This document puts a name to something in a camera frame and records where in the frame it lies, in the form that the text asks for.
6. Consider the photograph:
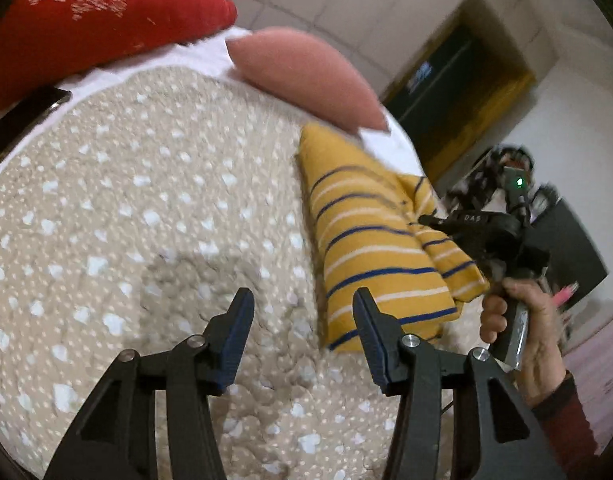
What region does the pink square cushion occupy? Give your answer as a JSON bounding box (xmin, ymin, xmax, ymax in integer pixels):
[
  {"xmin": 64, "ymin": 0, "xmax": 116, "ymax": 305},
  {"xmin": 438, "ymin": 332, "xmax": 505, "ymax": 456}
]
[{"xmin": 226, "ymin": 27, "xmax": 387, "ymax": 134}]

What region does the beige heart-dotted quilt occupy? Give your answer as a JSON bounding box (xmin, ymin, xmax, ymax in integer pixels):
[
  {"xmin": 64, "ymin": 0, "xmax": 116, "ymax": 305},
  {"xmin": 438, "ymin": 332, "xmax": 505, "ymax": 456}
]
[{"xmin": 0, "ymin": 67, "xmax": 397, "ymax": 479}]

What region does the dark wooden doorway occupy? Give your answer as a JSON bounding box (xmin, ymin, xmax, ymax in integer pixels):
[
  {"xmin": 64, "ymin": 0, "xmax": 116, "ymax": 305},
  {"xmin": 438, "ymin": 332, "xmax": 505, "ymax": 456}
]
[{"xmin": 382, "ymin": 0, "xmax": 535, "ymax": 183}]

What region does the dark red sleeve forearm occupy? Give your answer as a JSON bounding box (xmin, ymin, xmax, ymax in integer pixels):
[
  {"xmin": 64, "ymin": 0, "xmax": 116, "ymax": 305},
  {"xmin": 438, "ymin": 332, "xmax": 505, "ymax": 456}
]
[{"xmin": 532, "ymin": 372, "xmax": 599, "ymax": 479}]

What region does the red floral long pillow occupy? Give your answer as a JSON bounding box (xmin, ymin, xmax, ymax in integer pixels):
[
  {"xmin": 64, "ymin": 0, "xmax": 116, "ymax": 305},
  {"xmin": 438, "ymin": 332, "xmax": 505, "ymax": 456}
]
[{"xmin": 0, "ymin": 0, "xmax": 237, "ymax": 112}]

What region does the yellow blue-striped knit sweater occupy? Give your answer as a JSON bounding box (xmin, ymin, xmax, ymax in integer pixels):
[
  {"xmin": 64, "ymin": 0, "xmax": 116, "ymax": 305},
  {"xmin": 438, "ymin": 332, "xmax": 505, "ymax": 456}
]
[{"xmin": 298, "ymin": 122, "xmax": 489, "ymax": 352}]

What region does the person's right hand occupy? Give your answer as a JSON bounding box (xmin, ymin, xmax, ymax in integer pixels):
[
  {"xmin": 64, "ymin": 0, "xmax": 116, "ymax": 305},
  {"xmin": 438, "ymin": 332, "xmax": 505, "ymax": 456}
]
[{"xmin": 480, "ymin": 278, "xmax": 568, "ymax": 408}]

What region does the black smartphone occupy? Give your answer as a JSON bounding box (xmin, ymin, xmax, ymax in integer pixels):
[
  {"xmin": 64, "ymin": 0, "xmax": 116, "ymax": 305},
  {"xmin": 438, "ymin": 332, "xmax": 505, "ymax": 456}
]
[{"xmin": 0, "ymin": 86, "xmax": 72, "ymax": 163}]

